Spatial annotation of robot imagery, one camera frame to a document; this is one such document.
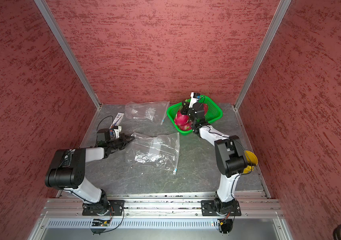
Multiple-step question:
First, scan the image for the corner aluminium post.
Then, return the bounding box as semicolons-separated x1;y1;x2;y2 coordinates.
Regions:
34;0;102;110
234;0;291;112

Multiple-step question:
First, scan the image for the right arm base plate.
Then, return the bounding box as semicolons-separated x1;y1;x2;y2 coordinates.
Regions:
200;199;241;217

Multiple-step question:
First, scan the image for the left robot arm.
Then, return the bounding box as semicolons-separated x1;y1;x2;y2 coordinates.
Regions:
45;127;135;215

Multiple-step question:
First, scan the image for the yellow cup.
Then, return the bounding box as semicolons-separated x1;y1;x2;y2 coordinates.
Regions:
243;151;258;175

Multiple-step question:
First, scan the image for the white toothpaste box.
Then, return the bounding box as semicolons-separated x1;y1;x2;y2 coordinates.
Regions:
111;113;125;128

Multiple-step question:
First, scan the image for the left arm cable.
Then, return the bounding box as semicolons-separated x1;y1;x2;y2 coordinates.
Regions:
96;115;115;131

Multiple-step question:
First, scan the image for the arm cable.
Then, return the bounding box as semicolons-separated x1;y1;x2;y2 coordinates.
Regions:
96;115;115;131
194;95;255;208

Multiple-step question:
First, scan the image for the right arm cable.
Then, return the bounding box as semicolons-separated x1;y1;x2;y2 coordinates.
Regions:
194;95;255;208

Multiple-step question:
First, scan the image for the green plastic basket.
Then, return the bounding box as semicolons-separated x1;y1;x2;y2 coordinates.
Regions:
167;95;223;136

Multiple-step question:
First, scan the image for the right corner aluminium post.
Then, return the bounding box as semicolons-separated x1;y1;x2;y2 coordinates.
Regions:
234;0;291;112

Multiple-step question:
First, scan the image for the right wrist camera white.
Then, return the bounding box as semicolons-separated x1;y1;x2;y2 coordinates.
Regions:
188;92;200;108

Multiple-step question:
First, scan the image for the dragon fruit bag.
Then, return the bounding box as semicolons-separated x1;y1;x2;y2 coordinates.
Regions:
203;104;208;116
174;111;189;127

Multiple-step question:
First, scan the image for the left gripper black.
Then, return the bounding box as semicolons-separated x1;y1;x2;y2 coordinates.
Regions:
108;133;135;150

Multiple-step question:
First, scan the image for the clear zip-top bag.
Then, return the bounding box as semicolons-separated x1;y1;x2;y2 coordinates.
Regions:
125;133;180;175
125;101;170;125

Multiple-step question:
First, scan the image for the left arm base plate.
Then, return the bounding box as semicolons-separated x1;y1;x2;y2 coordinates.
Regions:
82;200;125;217

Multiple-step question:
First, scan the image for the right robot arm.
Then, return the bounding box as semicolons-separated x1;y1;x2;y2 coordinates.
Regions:
181;101;248;215

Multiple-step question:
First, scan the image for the aluminium rail frame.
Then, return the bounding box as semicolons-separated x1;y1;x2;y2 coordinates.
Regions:
29;191;293;240

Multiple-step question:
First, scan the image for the left corner aluminium post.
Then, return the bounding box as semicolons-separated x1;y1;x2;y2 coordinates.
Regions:
34;0;102;110

